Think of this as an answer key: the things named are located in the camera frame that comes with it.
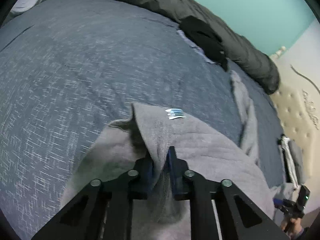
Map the cream tufted headboard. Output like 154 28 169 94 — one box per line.
270 46 319 179

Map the black and white garment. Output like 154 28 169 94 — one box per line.
278 134 299 190

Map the grey fleece garment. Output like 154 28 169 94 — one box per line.
60 70 284 239

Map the person's right hand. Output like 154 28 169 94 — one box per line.
280 217 304 239

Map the light blue cloth piece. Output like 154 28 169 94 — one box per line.
177 29 216 64

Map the dark grey rolled duvet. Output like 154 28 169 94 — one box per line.
117 0 280 94

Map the folded grey garment stack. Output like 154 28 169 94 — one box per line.
288 140 307 185

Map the black clothing item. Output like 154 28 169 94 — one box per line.
179 16 228 72

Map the blue patterned bedspread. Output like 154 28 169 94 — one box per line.
1 0 260 239

